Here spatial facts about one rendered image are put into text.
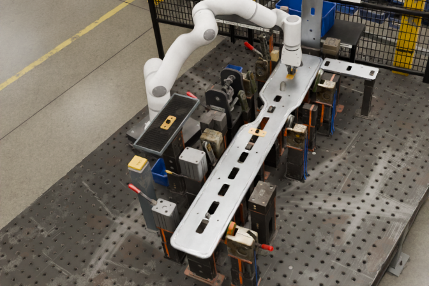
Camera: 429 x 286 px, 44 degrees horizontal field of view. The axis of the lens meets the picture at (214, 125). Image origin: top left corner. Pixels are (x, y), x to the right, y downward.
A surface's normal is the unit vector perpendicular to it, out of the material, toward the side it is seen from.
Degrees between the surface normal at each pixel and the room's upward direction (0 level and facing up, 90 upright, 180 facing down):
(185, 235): 0
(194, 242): 0
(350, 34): 0
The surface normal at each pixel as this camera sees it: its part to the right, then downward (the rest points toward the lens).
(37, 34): -0.09, -0.72
